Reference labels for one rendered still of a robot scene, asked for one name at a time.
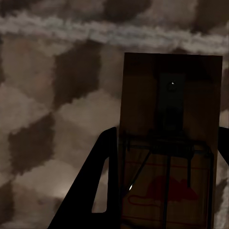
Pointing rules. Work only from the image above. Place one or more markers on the mousetrap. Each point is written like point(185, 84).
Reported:
point(168, 140)

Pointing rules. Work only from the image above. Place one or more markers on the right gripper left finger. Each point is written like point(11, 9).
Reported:
point(75, 210)

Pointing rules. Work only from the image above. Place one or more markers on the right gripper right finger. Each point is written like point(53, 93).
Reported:
point(223, 143)

